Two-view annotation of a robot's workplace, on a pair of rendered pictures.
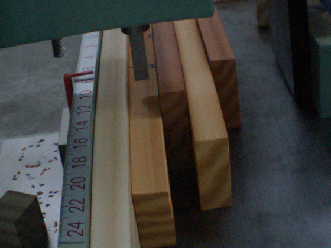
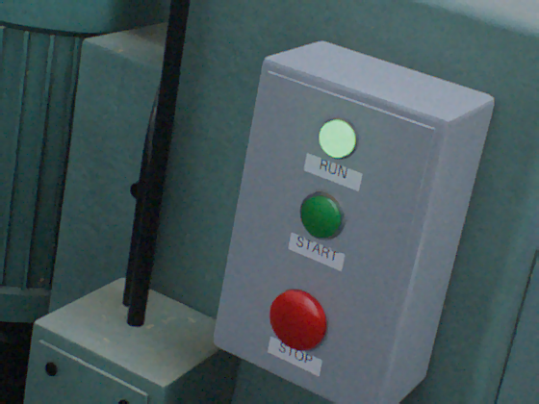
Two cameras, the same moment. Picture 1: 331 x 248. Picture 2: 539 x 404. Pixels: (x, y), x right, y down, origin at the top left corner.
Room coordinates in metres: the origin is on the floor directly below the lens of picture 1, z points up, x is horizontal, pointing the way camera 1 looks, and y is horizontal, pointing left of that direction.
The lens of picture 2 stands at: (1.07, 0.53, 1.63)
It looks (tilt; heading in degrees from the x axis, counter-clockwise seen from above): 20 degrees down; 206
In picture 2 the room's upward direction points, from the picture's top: 11 degrees clockwise
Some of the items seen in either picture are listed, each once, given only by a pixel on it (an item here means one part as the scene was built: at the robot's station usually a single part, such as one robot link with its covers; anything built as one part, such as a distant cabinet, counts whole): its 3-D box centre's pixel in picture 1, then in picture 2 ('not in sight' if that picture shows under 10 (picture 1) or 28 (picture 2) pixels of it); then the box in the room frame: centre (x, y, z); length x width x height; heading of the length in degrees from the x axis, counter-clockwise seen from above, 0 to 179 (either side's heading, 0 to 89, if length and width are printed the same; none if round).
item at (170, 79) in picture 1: (168, 65); not in sight; (0.49, -0.01, 0.93); 0.20 x 0.02 x 0.06; 179
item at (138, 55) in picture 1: (137, 43); not in sight; (0.43, 0.01, 0.97); 0.01 x 0.01 x 0.05; 89
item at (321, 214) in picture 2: not in sight; (320, 216); (0.61, 0.33, 1.42); 0.02 x 0.01 x 0.02; 89
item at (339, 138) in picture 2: not in sight; (336, 138); (0.61, 0.33, 1.46); 0.02 x 0.01 x 0.02; 89
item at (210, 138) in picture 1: (194, 78); not in sight; (0.47, -0.03, 0.92); 0.25 x 0.02 x 0.05; 179
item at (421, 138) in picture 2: not in sight; (346, 225); (0.57, 0.33, 1.40); 0.10 x 0.06 x 0.16; 89
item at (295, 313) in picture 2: not in sight; (297, 319); (0.61, 0.33, 1.36); 0.03 x 0.01 x 0.03; 89
